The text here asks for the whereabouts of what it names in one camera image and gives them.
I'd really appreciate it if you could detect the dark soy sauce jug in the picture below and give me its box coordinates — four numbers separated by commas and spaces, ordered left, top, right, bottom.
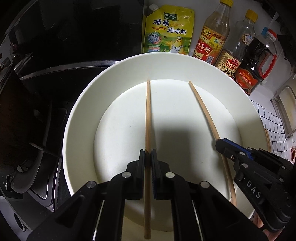
234, 29, 277, 95

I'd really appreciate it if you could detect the white black grid cloth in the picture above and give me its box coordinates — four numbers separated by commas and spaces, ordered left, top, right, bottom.
251, 101, 290, 160

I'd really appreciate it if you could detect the vinegar bottle yellow cap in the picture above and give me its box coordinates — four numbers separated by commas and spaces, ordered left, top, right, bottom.
193, 0, 233, 65

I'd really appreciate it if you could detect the metal tray rack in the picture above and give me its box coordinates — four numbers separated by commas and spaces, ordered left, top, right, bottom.
271, 77, 295, 139

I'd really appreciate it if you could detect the black gas stove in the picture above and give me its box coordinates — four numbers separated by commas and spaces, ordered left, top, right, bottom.
1, 1, 148, 240

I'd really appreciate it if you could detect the white round bowl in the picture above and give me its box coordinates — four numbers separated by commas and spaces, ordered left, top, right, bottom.
62, 53, 267, 240

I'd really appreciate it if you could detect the yellow seasoning pouch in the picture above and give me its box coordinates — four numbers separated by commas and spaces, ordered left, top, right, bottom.
142, 4, 195, 55

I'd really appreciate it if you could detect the soy sauce bottle yellow cap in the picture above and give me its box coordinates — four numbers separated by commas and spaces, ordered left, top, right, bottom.
215, 9, 258, 78

